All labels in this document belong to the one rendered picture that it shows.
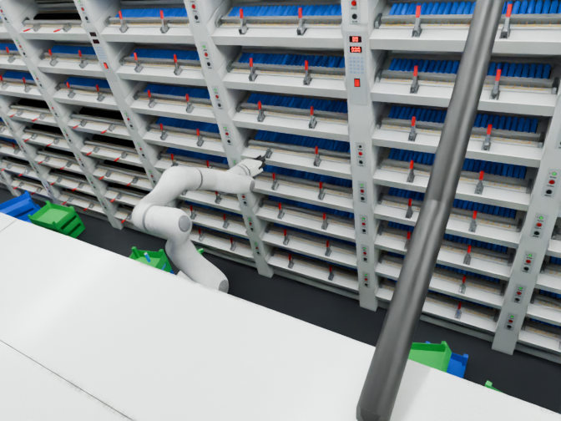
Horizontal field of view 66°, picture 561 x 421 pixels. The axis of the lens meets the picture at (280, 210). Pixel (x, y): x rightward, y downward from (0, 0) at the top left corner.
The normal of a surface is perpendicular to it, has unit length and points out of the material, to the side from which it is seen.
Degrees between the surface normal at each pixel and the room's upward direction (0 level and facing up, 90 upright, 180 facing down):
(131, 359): 0
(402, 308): 21
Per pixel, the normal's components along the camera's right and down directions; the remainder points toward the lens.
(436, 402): -0.15, -0.77
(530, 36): -0.30, -0.53
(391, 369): 0.09, -0.36
